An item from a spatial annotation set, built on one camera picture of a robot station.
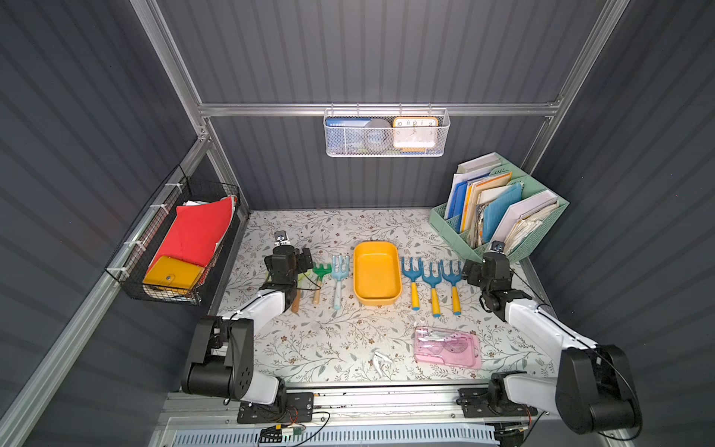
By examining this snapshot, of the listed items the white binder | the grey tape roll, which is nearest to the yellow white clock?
the grey tape roll

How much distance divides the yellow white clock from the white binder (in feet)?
1.08

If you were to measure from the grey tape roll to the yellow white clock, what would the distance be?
3cm
